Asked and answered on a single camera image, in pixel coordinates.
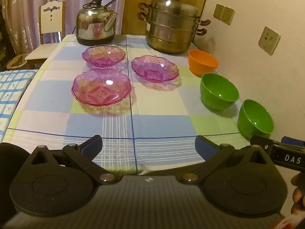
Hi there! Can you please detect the person's right hand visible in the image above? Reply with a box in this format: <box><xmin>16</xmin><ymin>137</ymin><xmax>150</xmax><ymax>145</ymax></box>
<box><xmin>290</xmin><ymin>174</ymin><xmax>305</xmax><ymax>220</ymax></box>

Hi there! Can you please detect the pale purple curtain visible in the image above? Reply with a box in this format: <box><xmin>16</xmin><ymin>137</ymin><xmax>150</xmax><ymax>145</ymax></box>
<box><xmin>0</xmin><ymin>0</ymin><xmax>127</xmax><ymax>53</ymax></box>

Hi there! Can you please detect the checked tablecloth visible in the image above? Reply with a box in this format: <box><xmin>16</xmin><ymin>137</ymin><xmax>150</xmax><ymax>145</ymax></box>
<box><xmin>2</xmin><ymin>34</ymin><xmax>253</xmax><ymax>176</ymax></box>

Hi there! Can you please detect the white wooden chair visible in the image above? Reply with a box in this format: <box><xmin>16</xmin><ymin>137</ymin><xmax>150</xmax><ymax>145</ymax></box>
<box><xmin>25</xmin><ymin>1</ymin><xmax>66</xmax><ymax>67</ymax></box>

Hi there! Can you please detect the blue white checked cloth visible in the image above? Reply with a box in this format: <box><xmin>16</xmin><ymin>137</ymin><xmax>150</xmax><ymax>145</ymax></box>
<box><xmin>0</xmin><ymin>69</ymin><xmax>40</xmax><ymax>144</ymax></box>

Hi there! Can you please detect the pink glass plate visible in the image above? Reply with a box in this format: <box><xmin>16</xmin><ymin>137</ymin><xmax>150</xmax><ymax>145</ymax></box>
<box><xmin>131</xmin><ymin>55</ymin><xmax>180</xmax><ymax>83</ymax></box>
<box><xmin>71</xmin><ymin>68</ymin><xmax>132</xmax><ymax>107</ymax></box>
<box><xmin>82</xmin><ymin>44</ymin><xmax>126</xmax><ymax>68</ymax></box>

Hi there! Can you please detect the beige wall socket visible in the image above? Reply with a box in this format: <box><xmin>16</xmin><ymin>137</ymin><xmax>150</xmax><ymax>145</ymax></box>
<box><xmin>222</xmin><ymin>6</ymin><xmax>235</xmax><ymax>25</ymax></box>
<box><xmin>213</xmin><ymin>3</ymin><xmax>225</xmax><ymax>19</ymax></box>
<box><xmin>258</xmin><ymin>26</ymin><xmax>281</xmax><ymax>56</ymax></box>

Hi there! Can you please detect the orange plastic bowl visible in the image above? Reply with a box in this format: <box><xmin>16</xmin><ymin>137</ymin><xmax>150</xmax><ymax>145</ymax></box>
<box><xmin>188</xmin><ymin>49</ymin><xmax>219</xmax><ymax>77</ymax></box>

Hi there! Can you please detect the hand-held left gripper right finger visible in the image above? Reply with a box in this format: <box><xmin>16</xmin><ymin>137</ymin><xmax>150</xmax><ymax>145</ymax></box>
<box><xmin>176</xmin><ymin>135</ymin><xmax>272</xmax><ymax>185</ymax></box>

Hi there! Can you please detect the beige basket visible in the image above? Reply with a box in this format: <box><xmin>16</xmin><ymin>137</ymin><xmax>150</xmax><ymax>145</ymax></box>
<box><xmin>6</xmin><ymin>54</ymin><xmax>29</xmax><ymax>71</ymax></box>

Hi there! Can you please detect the dark wooden rack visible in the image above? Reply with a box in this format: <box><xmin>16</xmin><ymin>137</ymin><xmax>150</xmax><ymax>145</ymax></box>
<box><xmin>0</xmin><ymin>5</ymin><xmax>15</xmax><ymax>69</ymax></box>

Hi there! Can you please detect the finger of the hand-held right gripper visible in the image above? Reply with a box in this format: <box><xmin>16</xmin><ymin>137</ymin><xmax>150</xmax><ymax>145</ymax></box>
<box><xmin>250</xmin><ymin>135</ymin><xmax>278</xmax><ymax>152</ymax></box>
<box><xmin>281</xmin><ymin>136</ymin><xmax>305</xmax><ymax>148</ymax></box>

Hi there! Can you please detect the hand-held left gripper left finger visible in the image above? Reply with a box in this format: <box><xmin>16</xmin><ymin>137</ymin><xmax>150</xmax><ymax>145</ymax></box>
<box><xmin>30</xmin><ymin>135</ymin><xmax>121</xmax><ymax>185</ymax></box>

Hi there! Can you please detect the steel kettle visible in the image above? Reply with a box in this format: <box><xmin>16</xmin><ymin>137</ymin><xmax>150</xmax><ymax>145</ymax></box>
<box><xmin>76</xmin><ymin>0</ymin><xmax>121</xmax><ymax>46</ymax></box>

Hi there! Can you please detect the steel steamer pot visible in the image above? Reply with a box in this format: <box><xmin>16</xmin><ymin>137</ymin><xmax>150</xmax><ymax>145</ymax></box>
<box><xmin>137</xmin><ymin>0</ymin><xmax>211</xmax><ymax>54</ymax></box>

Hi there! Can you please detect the green plastic bowl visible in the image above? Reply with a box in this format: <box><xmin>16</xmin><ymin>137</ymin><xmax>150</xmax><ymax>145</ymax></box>
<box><xmin>237</xmin><ymin>99</ymin><xmax>274</xmax><ymax>140</ymax></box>
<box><xmin>200</xmin><ymin>73</ymin><xmax>239</xmax><ymax>111</ymax></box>

